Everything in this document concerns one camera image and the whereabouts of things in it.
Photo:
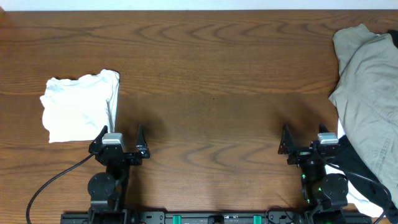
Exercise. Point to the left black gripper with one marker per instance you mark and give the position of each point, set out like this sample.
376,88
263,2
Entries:
121,155

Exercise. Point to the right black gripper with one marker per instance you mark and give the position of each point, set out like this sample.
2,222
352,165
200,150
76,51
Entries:
305,154

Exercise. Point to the khaki green shorts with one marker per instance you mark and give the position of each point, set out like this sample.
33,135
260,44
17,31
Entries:
366,99

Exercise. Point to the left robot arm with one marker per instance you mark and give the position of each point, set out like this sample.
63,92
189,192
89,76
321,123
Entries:
108,189

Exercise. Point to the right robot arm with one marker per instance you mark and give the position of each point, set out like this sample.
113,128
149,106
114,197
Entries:
324,193

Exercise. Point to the folded white t-shirt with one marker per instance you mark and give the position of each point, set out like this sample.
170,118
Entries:
77,110

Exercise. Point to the black garment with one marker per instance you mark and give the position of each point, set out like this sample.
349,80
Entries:
365,180

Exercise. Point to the white garment under pile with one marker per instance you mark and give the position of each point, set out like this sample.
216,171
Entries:
363,205

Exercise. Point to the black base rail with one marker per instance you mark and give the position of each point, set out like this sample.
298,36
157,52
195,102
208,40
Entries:
269,217

